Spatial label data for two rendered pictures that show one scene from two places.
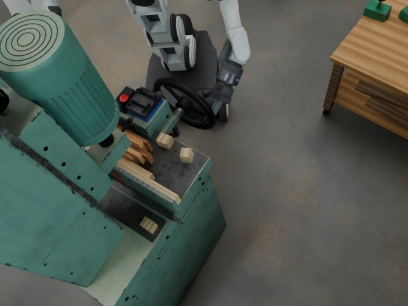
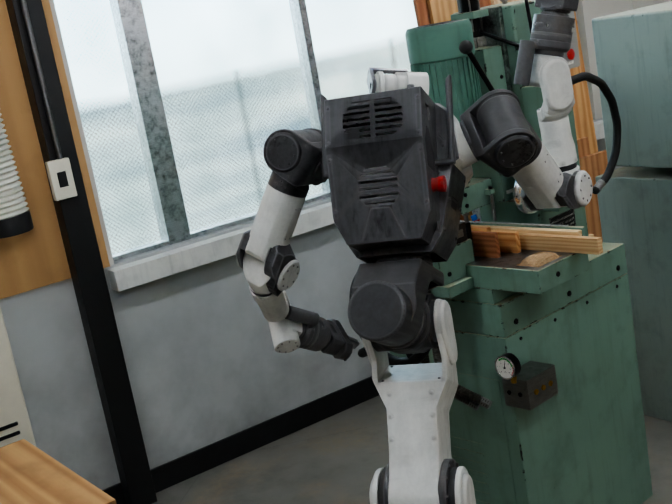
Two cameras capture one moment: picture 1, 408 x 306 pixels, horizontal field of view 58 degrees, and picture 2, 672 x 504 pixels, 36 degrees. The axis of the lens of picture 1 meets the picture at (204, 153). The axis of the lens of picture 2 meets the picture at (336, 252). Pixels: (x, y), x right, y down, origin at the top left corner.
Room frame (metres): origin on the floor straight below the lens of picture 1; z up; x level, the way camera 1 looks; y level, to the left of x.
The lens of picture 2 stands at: (3.44, -0.06, 1.60)
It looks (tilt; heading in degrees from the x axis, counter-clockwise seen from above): 13 degrees down; 181
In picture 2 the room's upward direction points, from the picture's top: 10 degrees counter-clockwise
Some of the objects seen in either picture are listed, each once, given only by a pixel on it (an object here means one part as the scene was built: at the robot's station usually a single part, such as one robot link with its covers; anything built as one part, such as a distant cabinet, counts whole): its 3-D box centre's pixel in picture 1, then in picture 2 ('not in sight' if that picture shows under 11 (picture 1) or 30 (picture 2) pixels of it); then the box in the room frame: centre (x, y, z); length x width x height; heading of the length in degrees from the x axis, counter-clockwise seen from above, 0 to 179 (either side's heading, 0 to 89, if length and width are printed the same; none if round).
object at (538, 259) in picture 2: not in sight; (538, 257); (0.92, 0.40, 0.91); 0.10 x 0.07 x 0.02; 131
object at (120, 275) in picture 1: (118, 206); (504, 281); (0.56, 0.36, 0.76); 0.57 x 0.45 x 0.09; 131
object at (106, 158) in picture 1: (107, 152); (468, 198); (0.62, 0.29, 1.03); 0.14 x 0.07 x 0.09; 131
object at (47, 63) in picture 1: (62, 85); (446, 82); (0.64, 0.27, 1.35); 0.18 x 0.18 x 0.31
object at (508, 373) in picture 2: not in sight; (509, 368); (0.97, 0.28, 0.65); 0.06 x 0.04 x 0.08; 41
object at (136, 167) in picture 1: (91, 142); (511, 240); (0.75, 0.37, 0.92); 0.55 x 0.02 x 0.04; 41
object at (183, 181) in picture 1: (134, 137); (460, 267); (0.75, 0.23, 0.87); 0.61 x 0.30 x 0.06; 41
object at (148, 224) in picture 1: (149, 225); not in sight; (0.43, 0.25, 0.82); 0.04 x 0.03 x 0.04; 41
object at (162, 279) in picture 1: (148, 233); (521, 410); (0.56, 0.36, 0.36); 0.58 x 0.45 x 0.71; 131
